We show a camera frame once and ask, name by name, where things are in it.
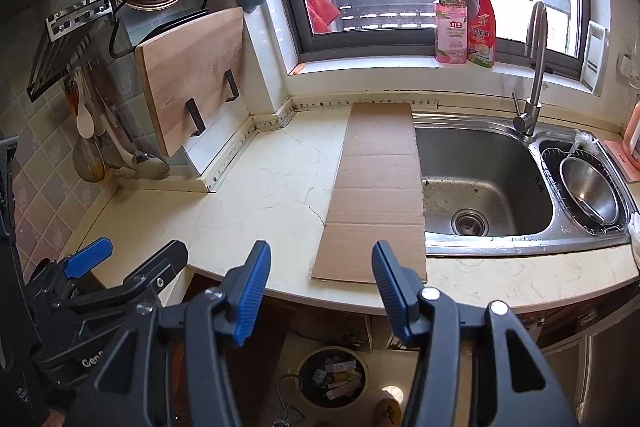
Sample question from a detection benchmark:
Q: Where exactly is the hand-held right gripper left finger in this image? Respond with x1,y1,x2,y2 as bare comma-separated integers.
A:
65,239,272,427

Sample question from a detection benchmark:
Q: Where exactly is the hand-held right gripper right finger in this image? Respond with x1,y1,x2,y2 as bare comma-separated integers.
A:
371,240,581,427

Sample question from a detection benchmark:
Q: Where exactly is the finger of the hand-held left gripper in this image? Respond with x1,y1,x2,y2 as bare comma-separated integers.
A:
50,241,189,315
27,237,114,303

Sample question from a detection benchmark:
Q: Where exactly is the round black waste bin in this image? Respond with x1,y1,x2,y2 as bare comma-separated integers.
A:
296,346,370,409

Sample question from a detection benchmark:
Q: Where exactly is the steel strainer ladle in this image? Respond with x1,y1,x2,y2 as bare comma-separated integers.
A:
72,138,107,182

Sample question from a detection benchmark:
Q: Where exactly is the steel soup ladle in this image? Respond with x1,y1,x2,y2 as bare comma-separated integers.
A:
131,151,171,180

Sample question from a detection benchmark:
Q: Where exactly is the brown cardboard sheet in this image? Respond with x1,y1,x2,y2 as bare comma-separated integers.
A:
311,103,428,284

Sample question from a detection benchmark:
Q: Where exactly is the brown slipper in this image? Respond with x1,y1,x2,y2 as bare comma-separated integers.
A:
375,398,402,427

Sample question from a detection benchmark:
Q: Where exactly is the white rice spoon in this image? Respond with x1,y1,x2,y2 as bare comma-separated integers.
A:
76,66,96,139

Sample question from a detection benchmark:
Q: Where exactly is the stainless steel sink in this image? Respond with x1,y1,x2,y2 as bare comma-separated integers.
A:
412,114,632,256

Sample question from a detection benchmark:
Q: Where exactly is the wooden cutting board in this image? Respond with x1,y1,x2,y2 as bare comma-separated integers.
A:
135,7,246,158

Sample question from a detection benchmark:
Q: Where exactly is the black rimmed drain basket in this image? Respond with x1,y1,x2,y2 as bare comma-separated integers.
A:
540,147,630,235

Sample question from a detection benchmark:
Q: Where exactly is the steel bowl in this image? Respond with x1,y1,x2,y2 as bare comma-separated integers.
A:
559,156,621,227

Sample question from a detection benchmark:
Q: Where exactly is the clear plastic bag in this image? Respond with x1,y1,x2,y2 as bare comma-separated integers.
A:
567,129,601,158

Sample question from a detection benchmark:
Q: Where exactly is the white cloth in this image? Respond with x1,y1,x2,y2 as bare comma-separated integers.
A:
627,212,640,268

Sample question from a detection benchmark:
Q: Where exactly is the pink tray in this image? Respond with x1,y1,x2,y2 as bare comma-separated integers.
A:
602,139,640,182

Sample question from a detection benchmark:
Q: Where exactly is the steel kitchen faucet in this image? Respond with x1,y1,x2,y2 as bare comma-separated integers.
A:
511,0,548,138

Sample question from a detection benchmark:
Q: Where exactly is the pink detergent pump bottle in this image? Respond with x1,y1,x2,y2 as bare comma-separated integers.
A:
434,0,469,66

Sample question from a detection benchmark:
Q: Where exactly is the red spray bottle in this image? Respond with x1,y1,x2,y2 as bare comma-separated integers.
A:
466,0,497,68

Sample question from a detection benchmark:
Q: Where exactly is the pink container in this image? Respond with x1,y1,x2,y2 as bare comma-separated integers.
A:
622,99,640,152

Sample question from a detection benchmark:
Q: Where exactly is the red cloth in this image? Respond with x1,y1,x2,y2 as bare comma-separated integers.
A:
305,0,341,34

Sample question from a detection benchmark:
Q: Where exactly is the floor cable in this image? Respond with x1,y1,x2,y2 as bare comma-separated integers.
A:
275,374,308,427

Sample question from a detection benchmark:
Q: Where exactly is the black wall rack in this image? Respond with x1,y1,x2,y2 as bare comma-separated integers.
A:
27,36,93,102

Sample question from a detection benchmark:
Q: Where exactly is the steel wall hook rail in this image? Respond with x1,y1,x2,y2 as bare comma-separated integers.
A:
46,0,112,42

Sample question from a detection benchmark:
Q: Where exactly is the white ribbed wall box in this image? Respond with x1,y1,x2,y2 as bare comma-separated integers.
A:
581,21,608,96

